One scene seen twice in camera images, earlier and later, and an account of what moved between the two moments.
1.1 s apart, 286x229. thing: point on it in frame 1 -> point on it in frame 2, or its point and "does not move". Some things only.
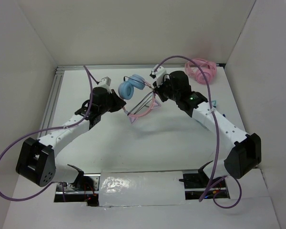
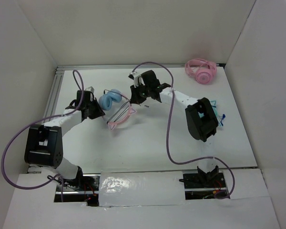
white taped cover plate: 141,188 does not move
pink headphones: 209,68 does not move
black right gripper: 167,79 -> 136,97
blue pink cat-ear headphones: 126,89 -> 119,106
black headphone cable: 136,107 -> 120,115
